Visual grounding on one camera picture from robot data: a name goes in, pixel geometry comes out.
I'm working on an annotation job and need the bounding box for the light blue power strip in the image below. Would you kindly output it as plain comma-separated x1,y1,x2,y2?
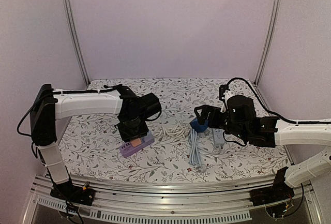
212,129,225,151

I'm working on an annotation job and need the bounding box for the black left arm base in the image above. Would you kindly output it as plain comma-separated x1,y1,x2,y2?
50,179,96,206

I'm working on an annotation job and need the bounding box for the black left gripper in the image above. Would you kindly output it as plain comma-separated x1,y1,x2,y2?
117,115,149,143

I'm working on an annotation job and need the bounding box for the light blue charger plug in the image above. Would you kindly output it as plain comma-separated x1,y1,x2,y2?
145,131,155,145

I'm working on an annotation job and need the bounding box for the left aluminium frame post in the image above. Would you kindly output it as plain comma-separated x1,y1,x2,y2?
63,0,91,86

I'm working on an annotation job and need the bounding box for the aluminium frame post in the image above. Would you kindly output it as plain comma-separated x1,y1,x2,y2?
63,0,91,86
254,0,281,87

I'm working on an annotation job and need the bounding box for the pink small charger plug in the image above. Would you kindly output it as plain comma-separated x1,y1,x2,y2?
130,138,142,147

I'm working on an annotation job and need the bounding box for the cream coiled power cable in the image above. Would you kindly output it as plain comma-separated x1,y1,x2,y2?
154,125,191,139

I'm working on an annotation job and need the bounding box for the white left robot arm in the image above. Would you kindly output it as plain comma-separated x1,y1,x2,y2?
29,84,162,200

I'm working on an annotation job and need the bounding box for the light blue coiled cable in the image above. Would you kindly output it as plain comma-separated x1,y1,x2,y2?
187,128,207,173

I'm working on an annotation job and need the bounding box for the dark blue cube socket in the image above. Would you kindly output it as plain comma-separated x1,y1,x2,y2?
189,118,208,133

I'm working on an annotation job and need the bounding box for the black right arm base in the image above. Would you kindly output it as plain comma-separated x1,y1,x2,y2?
249,167,294,206

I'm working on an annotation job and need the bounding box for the aluminium front table rail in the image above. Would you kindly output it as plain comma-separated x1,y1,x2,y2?
21,175,328,223

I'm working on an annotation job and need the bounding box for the right aluminium frame post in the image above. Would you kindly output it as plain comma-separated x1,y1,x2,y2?
254,0,281,87

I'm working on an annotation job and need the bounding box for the floral patterned table mat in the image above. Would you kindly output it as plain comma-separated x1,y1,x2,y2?
59,79,290,184

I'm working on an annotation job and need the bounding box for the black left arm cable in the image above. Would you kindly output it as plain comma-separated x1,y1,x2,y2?
17,84,122,137

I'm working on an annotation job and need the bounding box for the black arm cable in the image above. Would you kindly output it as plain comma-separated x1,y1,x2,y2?
227,77,331,125
17,84,122,137

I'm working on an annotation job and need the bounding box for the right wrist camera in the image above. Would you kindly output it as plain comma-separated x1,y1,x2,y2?
219,84,234,113

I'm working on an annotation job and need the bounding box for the purple power strip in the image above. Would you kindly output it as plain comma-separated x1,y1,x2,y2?
119,136,149,158

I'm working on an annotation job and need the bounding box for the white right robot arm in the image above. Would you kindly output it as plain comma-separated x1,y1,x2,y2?
194,91,330,201

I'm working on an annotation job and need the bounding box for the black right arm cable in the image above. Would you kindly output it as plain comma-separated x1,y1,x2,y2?
227,77,331,125

